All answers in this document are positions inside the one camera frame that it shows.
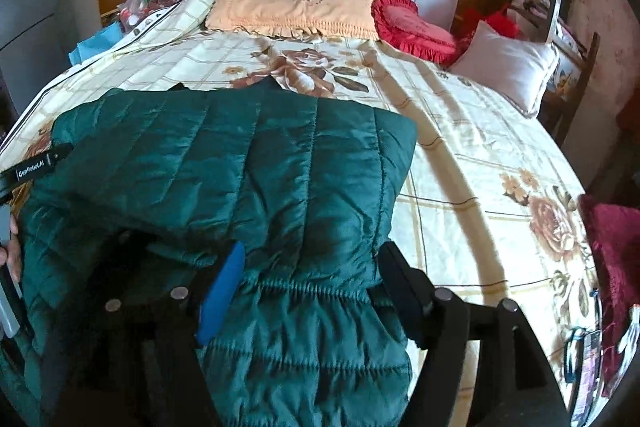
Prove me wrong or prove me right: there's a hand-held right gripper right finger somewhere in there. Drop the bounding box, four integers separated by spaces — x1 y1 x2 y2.
377 241 572 427

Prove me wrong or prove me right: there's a white pillow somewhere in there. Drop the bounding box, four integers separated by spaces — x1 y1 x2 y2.
447 21 560 118

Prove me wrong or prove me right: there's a bed with floral checked bedspread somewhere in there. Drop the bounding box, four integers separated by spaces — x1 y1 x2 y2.
0 0 608 427

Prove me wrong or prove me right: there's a green quilted puffer jacket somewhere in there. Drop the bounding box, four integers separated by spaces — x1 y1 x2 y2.
0 79 419 427

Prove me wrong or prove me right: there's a blue gift bag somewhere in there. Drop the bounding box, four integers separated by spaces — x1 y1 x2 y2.
69 23 123 65

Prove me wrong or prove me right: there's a colourful toy clutter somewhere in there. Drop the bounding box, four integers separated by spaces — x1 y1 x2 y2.
120 0 166 28

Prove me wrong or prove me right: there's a wooden chair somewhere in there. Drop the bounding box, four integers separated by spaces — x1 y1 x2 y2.
542 0 601 148

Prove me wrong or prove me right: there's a red garment on chair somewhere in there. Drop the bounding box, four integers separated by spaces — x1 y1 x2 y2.
455 9 521 41

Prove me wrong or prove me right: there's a dark red cloth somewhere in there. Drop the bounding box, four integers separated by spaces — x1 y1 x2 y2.
579 194 640 388

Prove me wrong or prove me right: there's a grey refrigerator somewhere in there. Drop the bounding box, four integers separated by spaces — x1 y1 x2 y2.
0 0 76 122

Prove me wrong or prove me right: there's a person's left hand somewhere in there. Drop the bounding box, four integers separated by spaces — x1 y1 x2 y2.
0 217 24 284

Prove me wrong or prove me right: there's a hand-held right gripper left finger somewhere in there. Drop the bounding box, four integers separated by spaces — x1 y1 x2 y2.
65 241 247 427

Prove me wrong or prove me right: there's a yellow frilled pillow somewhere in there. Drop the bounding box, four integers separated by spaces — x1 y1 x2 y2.
205 0 381 42

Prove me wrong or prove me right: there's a red heart-shaped cushion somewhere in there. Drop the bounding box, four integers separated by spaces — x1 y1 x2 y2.
371 0 458 68

